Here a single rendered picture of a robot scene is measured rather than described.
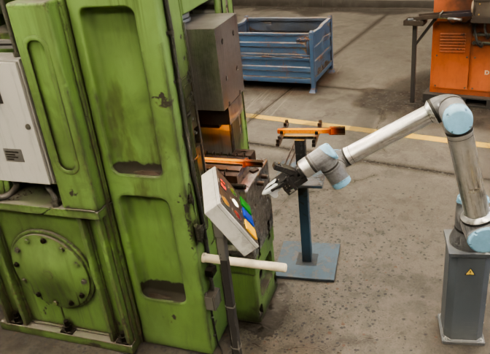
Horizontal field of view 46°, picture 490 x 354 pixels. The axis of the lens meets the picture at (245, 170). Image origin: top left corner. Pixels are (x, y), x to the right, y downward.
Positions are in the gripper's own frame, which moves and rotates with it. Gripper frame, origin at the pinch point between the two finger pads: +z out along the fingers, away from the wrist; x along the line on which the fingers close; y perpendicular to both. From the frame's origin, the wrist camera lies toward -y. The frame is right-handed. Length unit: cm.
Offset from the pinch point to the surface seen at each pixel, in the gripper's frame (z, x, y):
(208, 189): 15.7, -10.3, -21.6
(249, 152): 5, 61, 7
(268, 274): 43, 57, 81
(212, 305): 63, 12, 46
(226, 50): -22, 41, -52
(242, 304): 60, 35, 73
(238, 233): 14.3, -26.9, -4.8
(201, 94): 0, 35, -44
